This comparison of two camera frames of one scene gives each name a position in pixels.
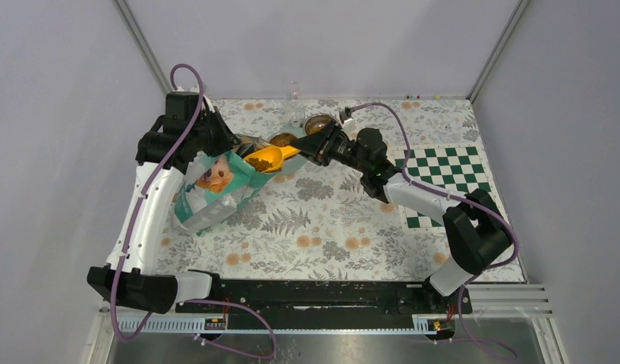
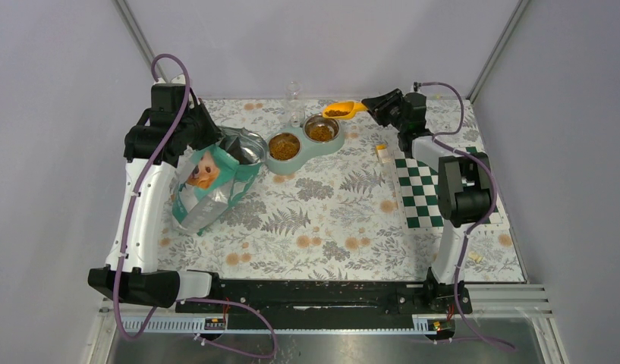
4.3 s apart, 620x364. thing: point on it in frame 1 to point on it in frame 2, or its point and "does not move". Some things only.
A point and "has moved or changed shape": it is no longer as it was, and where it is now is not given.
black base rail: [324, 304] does not move
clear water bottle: [295, 107] does not move
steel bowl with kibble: [318, 123] does not move
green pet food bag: [215, 186] has moved or changed shape
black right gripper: [320, 145] to [378, 106]
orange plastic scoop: [270, 158] to [342, 110]
